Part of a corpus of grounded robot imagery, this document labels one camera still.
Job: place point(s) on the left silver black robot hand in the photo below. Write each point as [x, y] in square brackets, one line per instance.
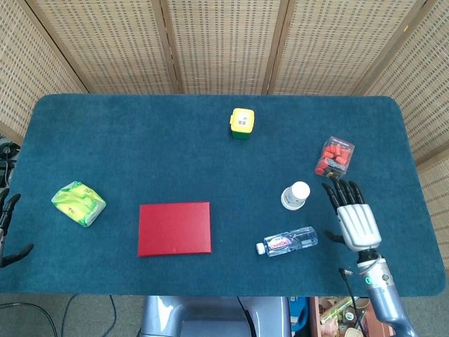
[8, 207]

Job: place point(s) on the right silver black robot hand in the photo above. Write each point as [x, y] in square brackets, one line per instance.
[359, 224]

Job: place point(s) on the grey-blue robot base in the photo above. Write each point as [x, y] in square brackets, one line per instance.
[210, 316]

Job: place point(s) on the black equipment pile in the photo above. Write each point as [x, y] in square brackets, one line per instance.
[5, 151]

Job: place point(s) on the green tissue pack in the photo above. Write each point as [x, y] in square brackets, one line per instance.
[79, 203]

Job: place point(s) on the clear box of red caps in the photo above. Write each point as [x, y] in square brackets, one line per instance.
[335, 156]

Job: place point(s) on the clear plastic water bottle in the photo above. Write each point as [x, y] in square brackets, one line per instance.
[287, 242]

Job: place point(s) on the pink box of clutter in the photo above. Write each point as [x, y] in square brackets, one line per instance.
[336, 316]

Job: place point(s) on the blue plastic object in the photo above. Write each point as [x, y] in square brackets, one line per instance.
[298, 312]

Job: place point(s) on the green container with yellow lid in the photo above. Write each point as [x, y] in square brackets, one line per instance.
[242, 123]

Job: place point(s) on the flat red box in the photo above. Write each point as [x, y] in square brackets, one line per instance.
[175, 230]

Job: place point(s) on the dark teal table mat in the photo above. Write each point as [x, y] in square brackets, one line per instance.
[175, 158]

